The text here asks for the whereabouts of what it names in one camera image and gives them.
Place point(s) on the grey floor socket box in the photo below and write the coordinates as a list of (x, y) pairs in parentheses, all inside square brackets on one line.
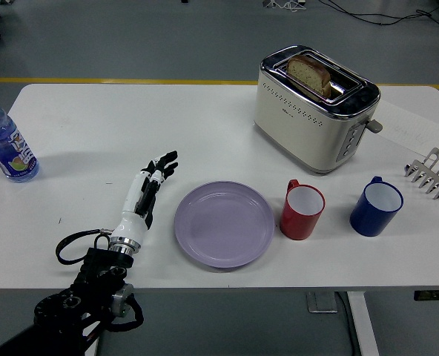
[(321, 301)]

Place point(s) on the white table leg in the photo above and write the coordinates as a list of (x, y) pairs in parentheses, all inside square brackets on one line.
[(362, 326)]

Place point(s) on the black table control panel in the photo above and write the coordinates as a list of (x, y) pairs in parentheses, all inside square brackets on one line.
[(434, 295)]

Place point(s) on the cream silver toaster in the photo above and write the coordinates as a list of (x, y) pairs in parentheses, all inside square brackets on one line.
[(308, 122)]

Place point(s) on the brown bread slice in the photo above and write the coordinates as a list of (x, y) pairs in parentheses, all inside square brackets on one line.
[(310, 74)]

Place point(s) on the clear blue-label drink bottle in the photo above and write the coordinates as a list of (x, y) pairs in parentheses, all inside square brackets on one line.
[(10, 148)]

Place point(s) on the red mug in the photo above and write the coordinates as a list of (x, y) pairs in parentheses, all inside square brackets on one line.
[(301, 213)]

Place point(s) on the silver metal toast rack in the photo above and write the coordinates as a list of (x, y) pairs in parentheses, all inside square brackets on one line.
[(434, 170)]

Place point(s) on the blue mug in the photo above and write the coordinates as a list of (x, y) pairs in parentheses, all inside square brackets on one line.
[(375, 211)]

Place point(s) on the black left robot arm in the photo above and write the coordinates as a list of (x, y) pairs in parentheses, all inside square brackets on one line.
[(75, 296)]

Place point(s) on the purple round plate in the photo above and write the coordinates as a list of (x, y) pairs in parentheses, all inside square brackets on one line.
[(224, 224)]

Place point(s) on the white paper sheet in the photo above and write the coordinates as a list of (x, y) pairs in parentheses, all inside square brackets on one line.
[(408, 126)]

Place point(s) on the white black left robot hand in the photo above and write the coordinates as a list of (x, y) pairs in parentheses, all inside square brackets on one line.
[(141, 202)]

